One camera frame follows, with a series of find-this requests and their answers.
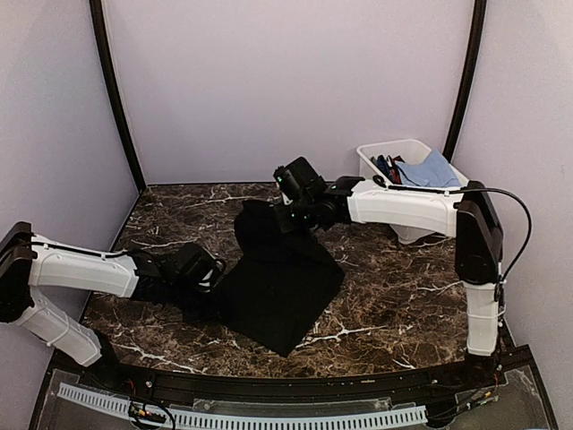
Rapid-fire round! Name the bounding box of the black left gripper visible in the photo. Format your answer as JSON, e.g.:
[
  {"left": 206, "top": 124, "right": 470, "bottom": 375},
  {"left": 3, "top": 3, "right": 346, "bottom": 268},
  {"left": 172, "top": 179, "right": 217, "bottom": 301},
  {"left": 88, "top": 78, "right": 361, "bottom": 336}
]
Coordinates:
[{"left": 167, "top": 279, "right": 230, "bottom": 326}]

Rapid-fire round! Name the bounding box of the black long sleeve shirt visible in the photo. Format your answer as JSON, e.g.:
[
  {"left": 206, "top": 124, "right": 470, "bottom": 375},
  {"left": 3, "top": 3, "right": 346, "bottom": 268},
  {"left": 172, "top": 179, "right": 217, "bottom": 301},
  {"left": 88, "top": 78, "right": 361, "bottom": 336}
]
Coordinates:
[{"left": 211, "top": 200, "right": 345, "bottom": 357}]

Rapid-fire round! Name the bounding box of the white plastic bin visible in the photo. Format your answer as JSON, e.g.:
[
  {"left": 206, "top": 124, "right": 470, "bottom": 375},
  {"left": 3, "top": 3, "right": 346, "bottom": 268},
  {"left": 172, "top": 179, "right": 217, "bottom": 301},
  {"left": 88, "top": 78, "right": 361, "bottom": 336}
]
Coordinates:
[{"left": 347, "top": 139, "right": 462, "bottom": 245}]

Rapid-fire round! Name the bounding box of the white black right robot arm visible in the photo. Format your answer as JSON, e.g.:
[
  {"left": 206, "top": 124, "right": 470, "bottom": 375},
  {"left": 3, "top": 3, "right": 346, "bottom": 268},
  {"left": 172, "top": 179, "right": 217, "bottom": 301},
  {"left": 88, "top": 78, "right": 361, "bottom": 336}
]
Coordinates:
[{"left": 274, "top": 169, "right": 510, "bottom": 389}]

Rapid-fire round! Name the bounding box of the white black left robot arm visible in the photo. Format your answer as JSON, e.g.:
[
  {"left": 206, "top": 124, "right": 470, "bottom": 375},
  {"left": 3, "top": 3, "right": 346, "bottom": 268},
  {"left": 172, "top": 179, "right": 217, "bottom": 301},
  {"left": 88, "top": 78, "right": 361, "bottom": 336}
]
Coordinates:
[{"left": 1, "top": 221, "right": 226, "bottom": 391}]

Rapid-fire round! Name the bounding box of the red navy plaid shirt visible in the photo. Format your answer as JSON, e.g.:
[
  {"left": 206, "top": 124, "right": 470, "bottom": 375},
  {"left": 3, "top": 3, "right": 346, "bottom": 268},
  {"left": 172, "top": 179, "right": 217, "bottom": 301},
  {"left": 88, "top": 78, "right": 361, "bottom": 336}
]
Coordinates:
[{"left": 370, "top": 155, "right": 402, "bottom": 185}]

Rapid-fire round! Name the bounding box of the light blue polo shirt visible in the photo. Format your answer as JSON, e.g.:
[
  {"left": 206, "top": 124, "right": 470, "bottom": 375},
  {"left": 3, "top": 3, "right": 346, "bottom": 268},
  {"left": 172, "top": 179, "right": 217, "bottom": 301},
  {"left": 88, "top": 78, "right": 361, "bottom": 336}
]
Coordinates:
[{"left": 395, "top": 150, "right": 461, "bottom": 188}]

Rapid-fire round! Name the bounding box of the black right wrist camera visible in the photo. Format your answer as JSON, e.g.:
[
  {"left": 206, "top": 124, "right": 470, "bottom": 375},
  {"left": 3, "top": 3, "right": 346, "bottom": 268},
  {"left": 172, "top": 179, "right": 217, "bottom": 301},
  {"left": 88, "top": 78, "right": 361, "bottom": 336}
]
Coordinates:
[{"left": 273, "top": 157, "right": 328, "bottom": 202}]

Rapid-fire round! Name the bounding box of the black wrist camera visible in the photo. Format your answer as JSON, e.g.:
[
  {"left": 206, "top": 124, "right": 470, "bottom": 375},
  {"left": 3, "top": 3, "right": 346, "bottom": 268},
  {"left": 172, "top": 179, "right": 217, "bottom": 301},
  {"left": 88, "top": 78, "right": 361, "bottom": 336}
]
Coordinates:
[
  {"left": 171, "top": 243, "right": 227, "bottom": 293},
  {"left": 273, "top": 157, "right": 328, "bottom": 202}
]

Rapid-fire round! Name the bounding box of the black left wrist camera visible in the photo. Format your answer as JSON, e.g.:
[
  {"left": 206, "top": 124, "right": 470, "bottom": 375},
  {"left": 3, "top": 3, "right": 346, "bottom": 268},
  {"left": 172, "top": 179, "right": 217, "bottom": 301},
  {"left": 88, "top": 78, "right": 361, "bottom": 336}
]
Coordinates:
[{"left": 171, "top": 243, "right": 227, "bottom": 293}]

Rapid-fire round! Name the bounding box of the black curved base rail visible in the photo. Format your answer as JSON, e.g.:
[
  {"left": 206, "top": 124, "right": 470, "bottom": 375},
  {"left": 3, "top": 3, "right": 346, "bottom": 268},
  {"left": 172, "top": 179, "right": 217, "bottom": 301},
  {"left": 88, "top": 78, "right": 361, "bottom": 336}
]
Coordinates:
[{"left": 94, "top": 362, "right": 489, "bottom": 404}]

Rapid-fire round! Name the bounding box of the white slotted cable duct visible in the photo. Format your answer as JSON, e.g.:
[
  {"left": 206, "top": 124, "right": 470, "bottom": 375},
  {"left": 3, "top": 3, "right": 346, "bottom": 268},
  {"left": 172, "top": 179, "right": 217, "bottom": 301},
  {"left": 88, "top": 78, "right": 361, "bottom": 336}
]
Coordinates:
[{"left": 56, "top": 383, "right": 428, "bottom": 429}]

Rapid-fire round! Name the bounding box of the black right frame post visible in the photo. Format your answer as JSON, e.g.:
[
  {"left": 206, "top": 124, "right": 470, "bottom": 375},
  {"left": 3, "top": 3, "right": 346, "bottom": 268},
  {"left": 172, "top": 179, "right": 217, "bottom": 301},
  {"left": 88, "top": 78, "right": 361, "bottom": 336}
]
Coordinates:
[{"left": 442, "top": 0, "right": 487, "bottom": 161}]

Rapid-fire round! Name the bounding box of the black frame post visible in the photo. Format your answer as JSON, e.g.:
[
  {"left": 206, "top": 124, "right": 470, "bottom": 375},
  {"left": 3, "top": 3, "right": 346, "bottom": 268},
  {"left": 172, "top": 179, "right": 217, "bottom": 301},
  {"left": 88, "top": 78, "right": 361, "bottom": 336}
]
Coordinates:
[
  {"left": 442, "top": 0, "right": 487, "bottom": 161},
  {"left": 89, "top": 0, "right": 147, "bottom": 194}
]

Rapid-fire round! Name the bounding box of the black left frame post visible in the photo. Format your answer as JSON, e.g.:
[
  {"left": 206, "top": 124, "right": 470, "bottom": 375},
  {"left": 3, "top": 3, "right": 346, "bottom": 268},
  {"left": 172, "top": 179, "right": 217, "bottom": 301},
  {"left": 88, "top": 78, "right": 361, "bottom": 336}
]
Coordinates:
[{"left": 89, "top": 0, "right": 147, "bottom": 194}]

